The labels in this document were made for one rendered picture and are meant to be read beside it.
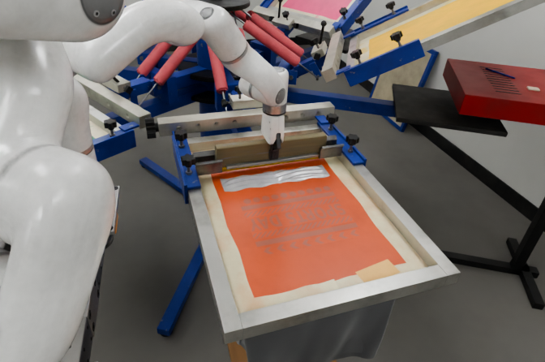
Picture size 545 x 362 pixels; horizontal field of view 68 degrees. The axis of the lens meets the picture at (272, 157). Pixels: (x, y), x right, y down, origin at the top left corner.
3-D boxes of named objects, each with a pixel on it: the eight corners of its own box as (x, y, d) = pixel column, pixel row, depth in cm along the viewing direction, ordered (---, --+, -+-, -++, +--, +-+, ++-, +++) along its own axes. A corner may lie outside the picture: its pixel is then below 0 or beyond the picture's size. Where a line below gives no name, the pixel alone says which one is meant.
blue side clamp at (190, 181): (202, 201, 123) (200, 183, 119) (185, 204, 122) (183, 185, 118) (186, 150, 147) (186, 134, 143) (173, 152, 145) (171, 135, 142)
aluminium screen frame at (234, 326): (456, 282, 100) (461, 272, 98) (224, 344, 83) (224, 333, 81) (323, 131, 163) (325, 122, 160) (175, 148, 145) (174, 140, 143)
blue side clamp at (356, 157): (363, 176, 140) (366, 158, 136) (350, 178, 138) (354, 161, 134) (326, 134, 163) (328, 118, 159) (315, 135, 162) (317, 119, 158)
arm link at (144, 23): (190, -25, 77) (134, -38, 87) (31, 109, 65) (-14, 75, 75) (217, 36, 88) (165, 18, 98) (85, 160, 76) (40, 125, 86)
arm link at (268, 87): (210, 57, 104) (245, 101, 122) (246, 71, 97) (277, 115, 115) (229, 32, 106) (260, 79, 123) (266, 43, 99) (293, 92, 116)
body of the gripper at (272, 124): (258, 101, 130) (257, 131, 136) (268, 115, 122) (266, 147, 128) (280, 98, 132) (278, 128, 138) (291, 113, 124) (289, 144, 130)
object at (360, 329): (379, 358, 129) (412, 263, 105) (242, 401, 115) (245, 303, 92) (375, 349, 131) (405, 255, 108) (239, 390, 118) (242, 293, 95)
